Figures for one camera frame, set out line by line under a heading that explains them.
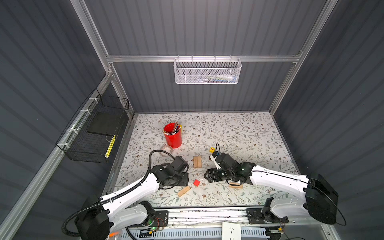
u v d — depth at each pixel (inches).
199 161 36.4
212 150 38.5
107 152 26.2
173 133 34.8
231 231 26.3
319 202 16.4
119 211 17.1
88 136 28.0
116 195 17.3
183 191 32.1
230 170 24.3
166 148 39.1
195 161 36.6
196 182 33.4
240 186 29.4
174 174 24.0
